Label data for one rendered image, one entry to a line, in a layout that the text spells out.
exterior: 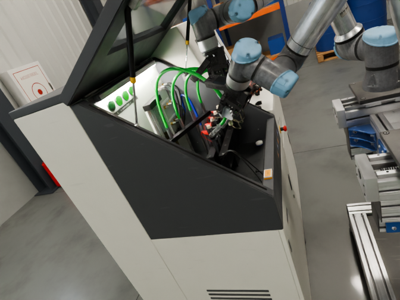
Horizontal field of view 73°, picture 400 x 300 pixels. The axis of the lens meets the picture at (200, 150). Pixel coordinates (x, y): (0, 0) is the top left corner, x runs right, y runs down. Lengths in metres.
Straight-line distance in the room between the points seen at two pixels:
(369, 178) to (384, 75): 0.54
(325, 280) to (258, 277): 0.67
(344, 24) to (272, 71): 0.65
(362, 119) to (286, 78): 0.68
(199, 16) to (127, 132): 0.49
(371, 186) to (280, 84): 0.41
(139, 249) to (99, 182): 0.40
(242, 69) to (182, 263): 0.92
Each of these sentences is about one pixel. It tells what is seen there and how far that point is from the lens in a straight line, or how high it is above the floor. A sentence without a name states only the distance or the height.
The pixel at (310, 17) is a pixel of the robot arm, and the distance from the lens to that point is 0.84.
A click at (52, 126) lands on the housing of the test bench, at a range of 1.14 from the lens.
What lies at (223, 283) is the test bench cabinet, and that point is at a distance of 1.39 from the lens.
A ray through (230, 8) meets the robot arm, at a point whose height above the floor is 1.54.
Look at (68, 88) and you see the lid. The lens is 0.98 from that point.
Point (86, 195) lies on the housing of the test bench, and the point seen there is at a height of 1.08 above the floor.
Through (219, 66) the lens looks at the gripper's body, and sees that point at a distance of 1.09.
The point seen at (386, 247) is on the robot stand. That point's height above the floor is 0.21.
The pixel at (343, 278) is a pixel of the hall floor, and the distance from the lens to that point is 1.91.
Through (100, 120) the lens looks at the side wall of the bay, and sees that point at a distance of 0.99.
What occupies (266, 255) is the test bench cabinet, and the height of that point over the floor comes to 0.66.
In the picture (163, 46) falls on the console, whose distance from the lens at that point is 1.57.
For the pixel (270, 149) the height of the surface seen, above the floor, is 0.95.
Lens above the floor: 1.56
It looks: 25 degrees down
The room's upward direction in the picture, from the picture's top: 22 degrees counter-clockwise
